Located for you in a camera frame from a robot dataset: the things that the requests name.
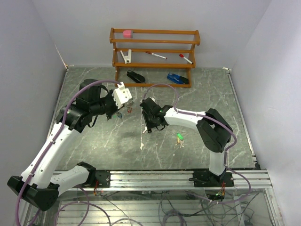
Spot white clip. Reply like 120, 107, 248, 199
120, 49, 132, 64

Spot green tag key bunch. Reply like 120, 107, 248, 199
175, 133, 184, 148

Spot pink eraser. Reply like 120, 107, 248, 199
123, 30, 133, 39

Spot red white marker left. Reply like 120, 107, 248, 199
145, 51, 167, 60

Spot red white marker right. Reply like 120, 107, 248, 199
179, 54, 193, 64

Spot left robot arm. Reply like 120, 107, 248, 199
8, 79, 132, 211

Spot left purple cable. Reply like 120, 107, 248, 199
15, 79, 123, 226

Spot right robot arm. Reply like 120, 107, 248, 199
140, 98, 237, 186

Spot aluminium rail frame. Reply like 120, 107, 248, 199
25, 169, 273, 191

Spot grey keyring disc with rings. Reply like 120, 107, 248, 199
118, 101, 134, 113

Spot black stapler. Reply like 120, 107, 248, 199
127, 70, 146, 83

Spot blue stapler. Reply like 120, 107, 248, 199
167, 73, 190, 85

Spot wooden shelf rack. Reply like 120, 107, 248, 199
109, 28, 201, 88

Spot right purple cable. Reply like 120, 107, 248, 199
143, 83, 252, 204

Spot purple cable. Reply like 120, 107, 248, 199
143, 83, 252, 204
15, 79, 123, 226

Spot black white key tag key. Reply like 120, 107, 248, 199
142, 127, 152, 134

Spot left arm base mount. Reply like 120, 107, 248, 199
92, 170, 111, 188

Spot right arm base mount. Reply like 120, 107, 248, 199
188, 169, 234, 187

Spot red white marker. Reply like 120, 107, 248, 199
145, 51, 167, 60
179, 54, 193, 64

